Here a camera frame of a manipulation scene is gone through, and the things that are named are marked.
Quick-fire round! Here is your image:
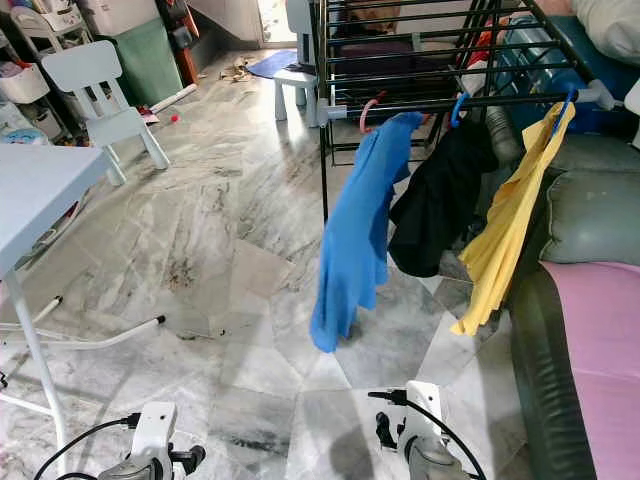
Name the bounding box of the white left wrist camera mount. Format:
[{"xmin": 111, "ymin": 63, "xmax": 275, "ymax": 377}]
[{"xmin": 130, "ymin": 402, "xmax": 179, "ymax": 469}]

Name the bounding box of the pink plastic hanger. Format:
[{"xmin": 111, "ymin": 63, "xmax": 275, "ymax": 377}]
[{"xmin": 359, "ymin": 97, "xmax": 381, "ymax": 135}]

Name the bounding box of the blue floor mat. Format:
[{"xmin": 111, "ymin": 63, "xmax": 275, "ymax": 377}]
[{"xmin": 246, "ymin": 50, "xmax": 299, "ymax": 80}]

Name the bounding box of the brown crumpled paper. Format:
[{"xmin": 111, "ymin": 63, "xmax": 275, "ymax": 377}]
[{"xmin": 220, "ymin": 58, "xmax": 256, "ymax": 84}]

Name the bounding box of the grey folding table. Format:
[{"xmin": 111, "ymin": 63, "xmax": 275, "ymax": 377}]
[{"xmin": 0, "ymin": 143, "xmax": 167, "ymax": 480}]

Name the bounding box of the green fabric cabinet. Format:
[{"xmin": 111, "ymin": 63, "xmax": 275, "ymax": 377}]
[{"xmin": 112, "ymin": 18, "xmax": 186, "ymax": 109}]

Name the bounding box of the purple cushion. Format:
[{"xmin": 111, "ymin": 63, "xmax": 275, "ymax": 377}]
[{"xmin": 335, "ymin": 38, "xmax": 411, "ymax": 91}]

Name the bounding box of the white storage trolley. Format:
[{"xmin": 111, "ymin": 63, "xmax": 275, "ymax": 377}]
[{"xmin": 0, "ymin": 0, "xmax": 91, "ymax": 141}]

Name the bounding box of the blue storage bag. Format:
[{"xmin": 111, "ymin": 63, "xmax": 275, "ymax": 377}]
[{"xmin": 490, "ymin": 12, "xmax": 640, "ymax": 141}]

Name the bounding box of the white tube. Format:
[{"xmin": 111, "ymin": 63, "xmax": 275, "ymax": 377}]
[{"xmin": 148, "ymin": 84, "xmax": 199, "ymax": 114}]

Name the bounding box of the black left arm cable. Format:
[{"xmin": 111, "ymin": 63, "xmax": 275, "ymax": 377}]
[{"xmin": 32, "ymin": 412, "xmax": 143, "ymax": 480}]

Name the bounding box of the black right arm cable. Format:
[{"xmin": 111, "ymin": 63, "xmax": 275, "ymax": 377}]
[{"xmin": 368, "ymin": 390, "xmax": 516, "ymax": 480}]

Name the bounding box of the white storage box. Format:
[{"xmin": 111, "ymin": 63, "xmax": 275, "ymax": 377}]
[{"xmin": 75, "ymin": 0, "xmax": 161, "ymax": 39}]

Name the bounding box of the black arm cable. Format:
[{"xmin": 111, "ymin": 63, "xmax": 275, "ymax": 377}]
[
  {"xmin": 32, "ymin": 412, "xmax": 143, "ymax": 480},
  {"xmin": 368, "ymin": 390, "xmax": 516, "ymax": 480}
]

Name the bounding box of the blue plastic hanger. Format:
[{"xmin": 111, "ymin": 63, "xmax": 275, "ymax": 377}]
[
  {"xmin": 555, "ymin": 84, "xmax": 581, "ymax": 126},
  {"xmin": 450, "ymin": 91, "xmax": 471, "ymax": 129}
]

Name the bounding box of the black garment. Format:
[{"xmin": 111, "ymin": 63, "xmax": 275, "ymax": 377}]
[{"xmin": 387, "ymin": 120, "xmax": 499, "ymax": 279}]

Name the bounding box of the beige cushion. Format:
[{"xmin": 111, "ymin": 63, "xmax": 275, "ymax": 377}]
[{"xmin": 572, "ymin": 0, "xmax": 640, "ymax": 66}]

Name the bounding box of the pink cloth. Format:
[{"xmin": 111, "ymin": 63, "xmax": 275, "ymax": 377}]
[{"xmin": 542, "ymin": 262, "xmax": 640, "ymax": 480}]

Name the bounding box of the yellow shirt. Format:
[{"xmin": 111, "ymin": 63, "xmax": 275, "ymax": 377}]
[{"xmin": 449, "ymin": 100, "xmax": 577, "ymax": 337}]

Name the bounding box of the green sofa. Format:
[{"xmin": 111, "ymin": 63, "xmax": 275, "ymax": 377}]
[{"xmin": 505, "ymin": 133, "xmax": 640, "ymax": 480}]

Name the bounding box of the black drying rack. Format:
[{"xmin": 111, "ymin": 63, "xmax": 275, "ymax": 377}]
[{"xmin": 308, "ymin": 0, "xmax": 629, "ymax": 223}]

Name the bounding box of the blue shirt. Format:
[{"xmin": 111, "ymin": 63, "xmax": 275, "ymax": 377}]
[{"xmin": 309, "ymin": 111, "xmax": 424, "ymax": 354}]

